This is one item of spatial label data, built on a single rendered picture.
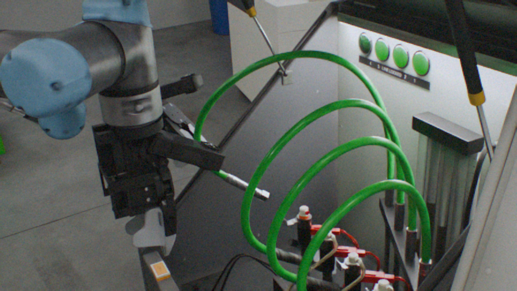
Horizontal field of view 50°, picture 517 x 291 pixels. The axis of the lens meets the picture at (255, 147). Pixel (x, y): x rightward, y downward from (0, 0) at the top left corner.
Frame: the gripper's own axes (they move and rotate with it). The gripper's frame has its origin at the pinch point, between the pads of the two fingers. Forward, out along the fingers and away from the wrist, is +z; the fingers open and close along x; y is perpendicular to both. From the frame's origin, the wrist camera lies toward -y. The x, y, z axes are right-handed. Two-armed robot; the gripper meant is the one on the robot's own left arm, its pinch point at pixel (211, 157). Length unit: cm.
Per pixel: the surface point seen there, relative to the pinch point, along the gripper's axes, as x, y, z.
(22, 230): -171, 177, -46
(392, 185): 24.3, -25.2, 20.4
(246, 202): 18.8, -5.8, 9.0
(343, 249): 7.2, -8.4, 27.9
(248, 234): 17.7, -1.9, 13.2
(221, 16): -595, 80, -121
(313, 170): 22.4, -18.2, 11.7
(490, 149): 26, -38, 25
